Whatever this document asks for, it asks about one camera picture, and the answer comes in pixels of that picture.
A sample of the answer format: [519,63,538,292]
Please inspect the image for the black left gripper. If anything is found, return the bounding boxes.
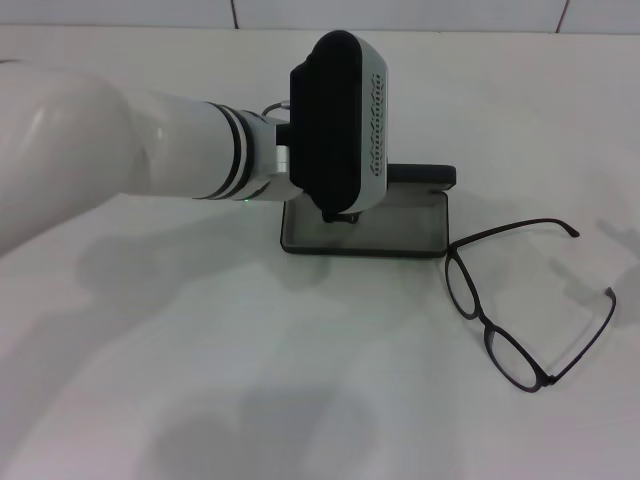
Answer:
[321,211,362,226]

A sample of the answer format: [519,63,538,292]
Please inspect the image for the black glasses case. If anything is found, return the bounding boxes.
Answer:
[280,163,458,259]

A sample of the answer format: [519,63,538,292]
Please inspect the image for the black framed glasses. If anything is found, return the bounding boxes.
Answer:
[443,216,618,395]

